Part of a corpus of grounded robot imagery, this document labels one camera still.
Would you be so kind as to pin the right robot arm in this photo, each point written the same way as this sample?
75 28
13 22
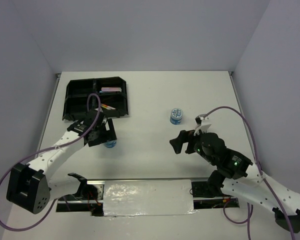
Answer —
238 176

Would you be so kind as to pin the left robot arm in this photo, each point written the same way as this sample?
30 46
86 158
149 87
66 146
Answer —
31 186

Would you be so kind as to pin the silver foil-covered panel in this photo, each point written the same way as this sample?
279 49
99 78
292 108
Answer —
147 198

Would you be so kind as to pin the black four-compartment organizer tray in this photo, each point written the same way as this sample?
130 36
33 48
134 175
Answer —
76 101

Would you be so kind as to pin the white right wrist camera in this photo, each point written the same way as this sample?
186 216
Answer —
202 124

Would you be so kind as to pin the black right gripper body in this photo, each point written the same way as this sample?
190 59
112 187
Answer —
193 144

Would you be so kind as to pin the thin orange highlighter pen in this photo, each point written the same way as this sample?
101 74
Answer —
107 107

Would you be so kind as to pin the blue paint jar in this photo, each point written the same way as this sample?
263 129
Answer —
176 116
110 144

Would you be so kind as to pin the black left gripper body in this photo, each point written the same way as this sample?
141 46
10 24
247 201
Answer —
102 135

